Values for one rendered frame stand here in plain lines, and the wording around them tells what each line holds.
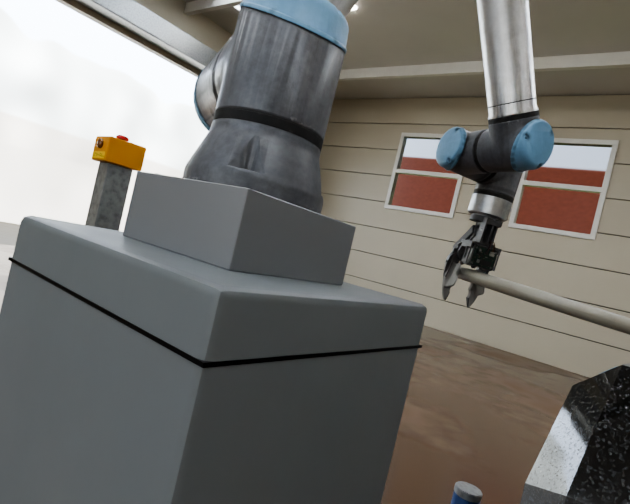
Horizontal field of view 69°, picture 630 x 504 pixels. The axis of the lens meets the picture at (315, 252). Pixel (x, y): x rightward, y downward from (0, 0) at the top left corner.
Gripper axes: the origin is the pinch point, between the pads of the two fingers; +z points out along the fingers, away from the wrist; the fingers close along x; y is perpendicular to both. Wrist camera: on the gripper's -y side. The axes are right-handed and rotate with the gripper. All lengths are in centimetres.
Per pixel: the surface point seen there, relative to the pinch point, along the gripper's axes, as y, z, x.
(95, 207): -41, 8, -104
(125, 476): 70, 17, -50
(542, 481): 25.5, 27.3, 16.8
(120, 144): -40, -13, -101
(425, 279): -663, 31, 206
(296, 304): 66, 0, -41
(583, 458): 28.7, 19.7, 20.4
